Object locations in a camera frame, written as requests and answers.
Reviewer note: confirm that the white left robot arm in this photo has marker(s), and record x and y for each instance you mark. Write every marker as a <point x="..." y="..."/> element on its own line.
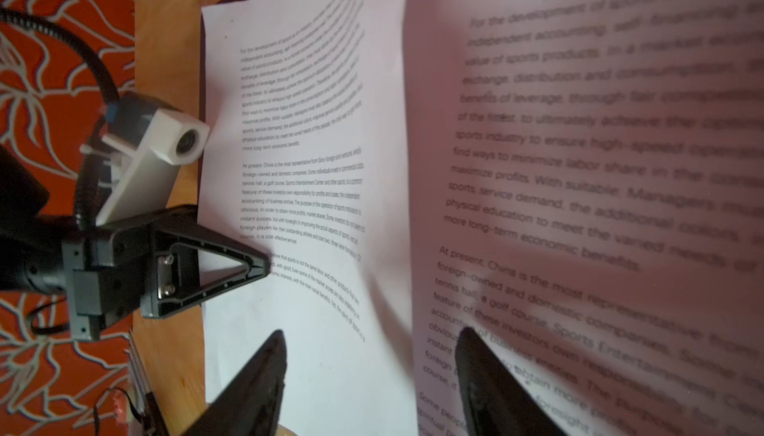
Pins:
<point x="21" y="193"/>

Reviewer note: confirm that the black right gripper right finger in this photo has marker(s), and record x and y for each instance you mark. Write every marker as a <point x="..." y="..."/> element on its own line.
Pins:
<point x="494" y="402"/>

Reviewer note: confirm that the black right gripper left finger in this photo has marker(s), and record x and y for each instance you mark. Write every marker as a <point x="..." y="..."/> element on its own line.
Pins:
<point x="251" y="403"/>

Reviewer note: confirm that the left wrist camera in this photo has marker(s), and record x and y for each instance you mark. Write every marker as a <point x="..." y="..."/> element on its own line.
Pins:
<point x="132" y="159"/>

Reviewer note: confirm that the printed paper sheet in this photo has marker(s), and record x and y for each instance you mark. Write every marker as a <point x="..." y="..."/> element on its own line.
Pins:
<point x="587" y="194"/>

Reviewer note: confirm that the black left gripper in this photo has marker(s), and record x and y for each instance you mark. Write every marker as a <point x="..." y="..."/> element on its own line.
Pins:
<point x="160" y="264"/>

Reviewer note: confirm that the printed paper sheet angled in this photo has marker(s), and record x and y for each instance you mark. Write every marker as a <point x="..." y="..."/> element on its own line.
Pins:
<point x="307" y="160"/>

